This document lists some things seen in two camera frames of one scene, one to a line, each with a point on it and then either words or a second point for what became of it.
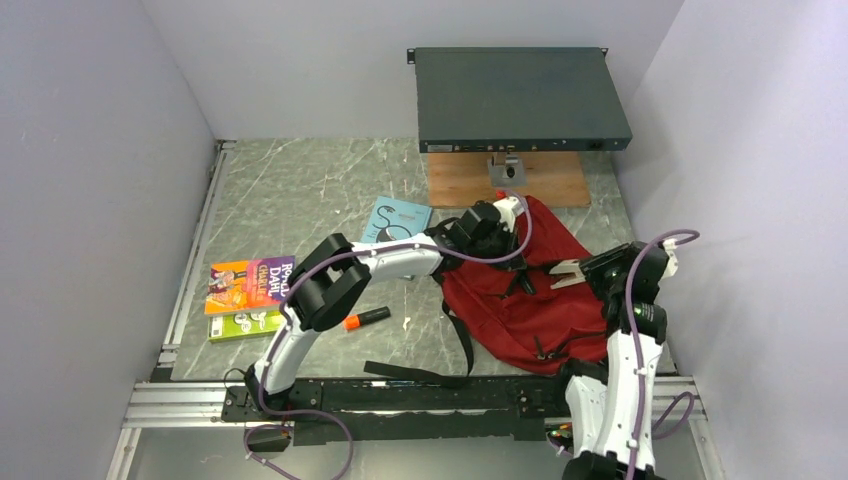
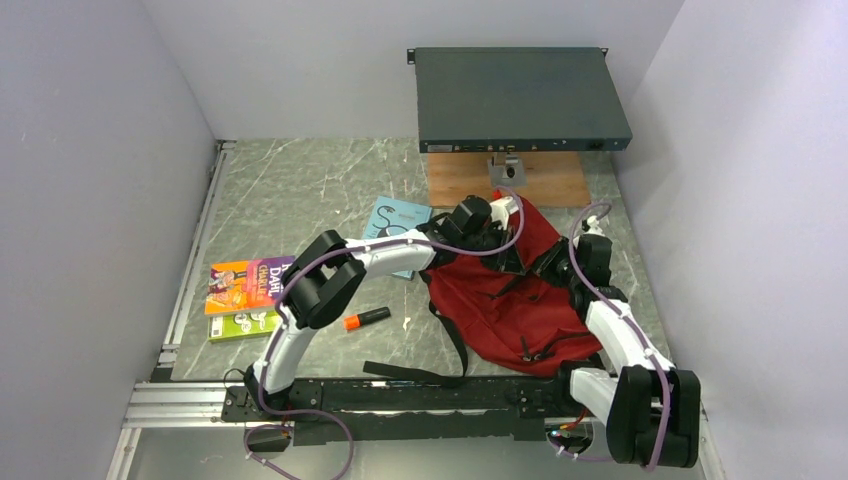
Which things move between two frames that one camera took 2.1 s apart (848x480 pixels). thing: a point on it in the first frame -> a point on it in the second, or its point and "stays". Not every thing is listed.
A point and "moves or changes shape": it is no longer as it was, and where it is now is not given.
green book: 240,326 stays
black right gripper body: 602,273 -> 556,268
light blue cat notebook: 392,220 stays
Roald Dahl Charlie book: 251,284 stays
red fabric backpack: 512,300 moves or changes shape
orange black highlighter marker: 355,321 stays
